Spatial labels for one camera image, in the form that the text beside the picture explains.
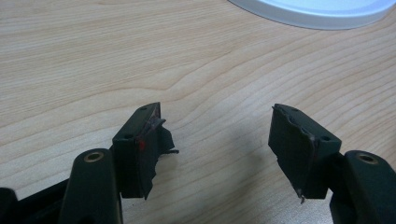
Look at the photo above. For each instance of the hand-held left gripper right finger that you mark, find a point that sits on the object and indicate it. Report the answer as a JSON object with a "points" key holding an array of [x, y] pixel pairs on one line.
{"points": [[306, 155]]}

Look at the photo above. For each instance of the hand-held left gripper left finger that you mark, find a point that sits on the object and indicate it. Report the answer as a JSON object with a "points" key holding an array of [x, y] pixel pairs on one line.
{"points": [[132, 161]]}

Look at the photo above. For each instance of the white round plate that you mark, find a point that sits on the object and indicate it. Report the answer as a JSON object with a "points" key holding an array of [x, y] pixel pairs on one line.
{"points": [[314, 12]]}

